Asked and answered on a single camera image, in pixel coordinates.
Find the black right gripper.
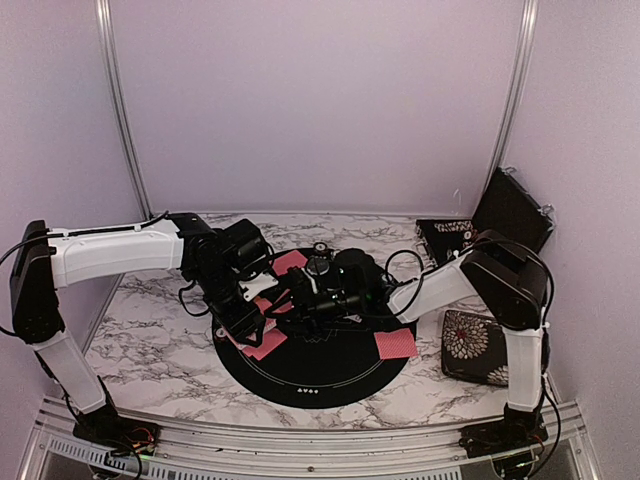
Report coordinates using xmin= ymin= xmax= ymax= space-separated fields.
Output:
xmin=265 ymin=282 xmax=365 ymax=335

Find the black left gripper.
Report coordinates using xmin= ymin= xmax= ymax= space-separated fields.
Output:
xmin=192 ymin=264 xmax=267 ymax=347

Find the black dealer button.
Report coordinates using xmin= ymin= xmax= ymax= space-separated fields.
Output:
xmin=306 ymin=257 xmax=330 ymax=276

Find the red card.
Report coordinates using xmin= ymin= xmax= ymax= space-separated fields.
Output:
xmin=241 ymin=341 xmax=277 ymax=361
xmin=273 ymin=250 xmax=308 ymax=276
xmin=246 ymin=330 xmax=287 ymax=360
xmin=374 ymin=328 xmax=418 ymax=360

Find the red playing card deck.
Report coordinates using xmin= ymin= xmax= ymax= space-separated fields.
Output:
xmin=214 ymin=297 xmax=277 ymax=347

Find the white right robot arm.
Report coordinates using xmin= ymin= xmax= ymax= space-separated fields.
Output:
xmin=265 ymin=230 xmax=553 ymax=448

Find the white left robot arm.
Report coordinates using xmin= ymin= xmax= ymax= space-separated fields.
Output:
xmin=7 ymin=212 xmax=277 ymax=445

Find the round black poker mat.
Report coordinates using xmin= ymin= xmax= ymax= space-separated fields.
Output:
xmin=215 ymin=282 xmax=416 ymax=409

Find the floral patterned pouch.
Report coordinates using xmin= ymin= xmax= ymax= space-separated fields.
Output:
xmin=441 ymin=310 xmax=508 ymax=388

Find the black poker chip case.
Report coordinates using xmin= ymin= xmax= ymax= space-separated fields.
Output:
xmin=416 ymin=168 xmax=554 ymax=264

